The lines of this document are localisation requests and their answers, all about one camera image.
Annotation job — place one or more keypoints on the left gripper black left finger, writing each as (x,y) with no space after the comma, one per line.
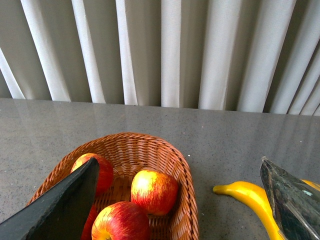
(58,214)

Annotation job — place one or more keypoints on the left gripper worn right finger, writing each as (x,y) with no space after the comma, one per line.
(295,205)

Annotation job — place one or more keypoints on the yellow banana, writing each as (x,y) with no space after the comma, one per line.
(255,198)
(312,184)

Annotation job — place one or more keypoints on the red apple hidden behind finger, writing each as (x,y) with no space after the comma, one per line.
(87,229)

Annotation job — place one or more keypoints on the red apple back left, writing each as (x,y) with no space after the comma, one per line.
(106,171)

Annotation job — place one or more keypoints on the red apple basket front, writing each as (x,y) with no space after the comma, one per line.
(123,220)

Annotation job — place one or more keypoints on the left brown wicker basket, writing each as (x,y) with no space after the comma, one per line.
(129,153)

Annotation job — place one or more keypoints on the red yellow apple basket centre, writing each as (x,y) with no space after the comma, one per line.
(154,191)

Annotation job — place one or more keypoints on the white pleated curtain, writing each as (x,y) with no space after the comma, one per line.
(237,55)

